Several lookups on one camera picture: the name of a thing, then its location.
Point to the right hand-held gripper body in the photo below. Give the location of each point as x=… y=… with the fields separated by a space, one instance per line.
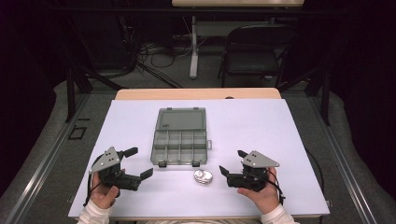
x=249 y=179

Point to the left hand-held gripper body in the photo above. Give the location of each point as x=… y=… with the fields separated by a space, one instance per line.
x=114 y=178

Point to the clear plastic compartment box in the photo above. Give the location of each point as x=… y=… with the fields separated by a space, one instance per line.
x=180 y=137

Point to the person's left hand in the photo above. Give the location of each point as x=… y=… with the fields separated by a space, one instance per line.
x=101 y=194

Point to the person's right hand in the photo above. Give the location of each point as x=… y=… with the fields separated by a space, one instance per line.
x=266 y=197

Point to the white board sheet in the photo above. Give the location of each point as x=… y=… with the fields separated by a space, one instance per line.
x=249 y=130

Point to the wooden table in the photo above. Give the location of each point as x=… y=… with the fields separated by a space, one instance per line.
x=186 y=93

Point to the black metal stand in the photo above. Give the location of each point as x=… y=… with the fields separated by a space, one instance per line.
x=323 y=93
x=71 y=93

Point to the black folding chair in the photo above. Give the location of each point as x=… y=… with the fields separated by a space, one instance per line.
x=252 y=59

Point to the white-legged table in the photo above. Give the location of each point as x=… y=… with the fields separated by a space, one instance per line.
x=194 y=46

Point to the black floor outlet frame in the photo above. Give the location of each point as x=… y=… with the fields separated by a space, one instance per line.
x=77 y=132

